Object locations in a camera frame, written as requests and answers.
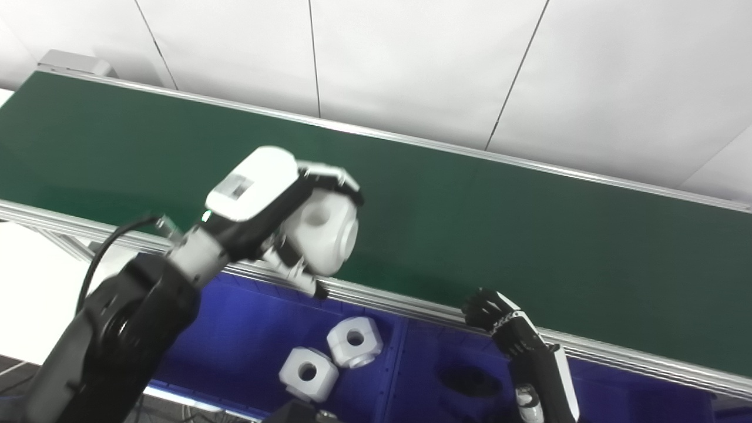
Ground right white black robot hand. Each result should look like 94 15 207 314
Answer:
461 288 582 423

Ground green conveyor belt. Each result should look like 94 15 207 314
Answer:
0 65 752 401
0 72 752 380

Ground aluminium conveyor leg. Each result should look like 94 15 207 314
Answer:
35 229 98 262

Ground grey conveyor motor housing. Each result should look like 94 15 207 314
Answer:
36 50 116 78

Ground black plastic part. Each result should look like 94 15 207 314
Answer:
438 364 503 400

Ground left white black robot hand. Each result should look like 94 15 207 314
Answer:
203 146 365 299

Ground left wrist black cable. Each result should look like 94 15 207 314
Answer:
75 214 184 312

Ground blue bin with white parts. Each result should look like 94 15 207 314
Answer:
144 273 407 423

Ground white cube part with hole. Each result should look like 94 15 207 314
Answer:
278 347 340 404
327 316 384 370
286 188 360 277

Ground blue bin with black parts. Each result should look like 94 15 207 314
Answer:
376 317 752 423

